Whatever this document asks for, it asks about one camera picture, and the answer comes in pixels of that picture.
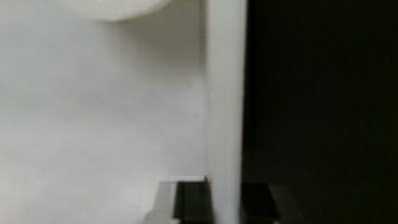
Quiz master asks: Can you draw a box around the white square tabletop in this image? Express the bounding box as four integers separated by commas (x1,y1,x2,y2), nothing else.
0,0,247,224

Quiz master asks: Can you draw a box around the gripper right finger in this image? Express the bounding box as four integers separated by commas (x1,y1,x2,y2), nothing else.
241,183,280,224

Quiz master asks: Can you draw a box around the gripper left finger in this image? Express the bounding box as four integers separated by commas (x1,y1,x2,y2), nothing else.
142,181,211,224

